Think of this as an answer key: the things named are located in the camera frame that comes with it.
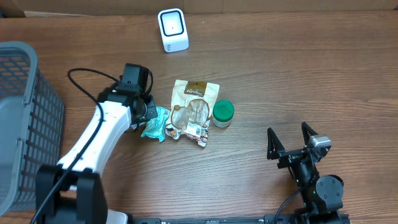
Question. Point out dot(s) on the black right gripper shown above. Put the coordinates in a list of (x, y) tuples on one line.
[(275, 151)]

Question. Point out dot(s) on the green lid jar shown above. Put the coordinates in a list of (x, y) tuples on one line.
[(223, 112)]

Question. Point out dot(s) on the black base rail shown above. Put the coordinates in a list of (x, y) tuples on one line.
[(202, 221)]

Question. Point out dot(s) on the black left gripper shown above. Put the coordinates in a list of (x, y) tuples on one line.
[(151, 103)]

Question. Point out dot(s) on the grey plastic mesh basket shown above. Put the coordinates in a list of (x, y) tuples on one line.
[(32, 121)]

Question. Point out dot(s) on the brown snack pouch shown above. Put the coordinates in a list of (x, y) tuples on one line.
[(191, 110)]

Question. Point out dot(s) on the teal snack packet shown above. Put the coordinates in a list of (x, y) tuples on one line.
[(155, 128)]

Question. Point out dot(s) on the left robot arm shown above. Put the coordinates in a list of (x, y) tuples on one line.
[(71, 191)]

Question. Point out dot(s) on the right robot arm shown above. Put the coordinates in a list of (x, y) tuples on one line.
[(322, 196)]

